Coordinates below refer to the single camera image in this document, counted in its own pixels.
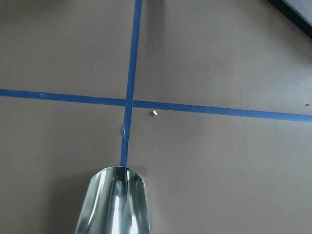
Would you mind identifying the black laptop monitor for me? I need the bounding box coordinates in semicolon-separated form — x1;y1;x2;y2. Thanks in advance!
268;0;312;38

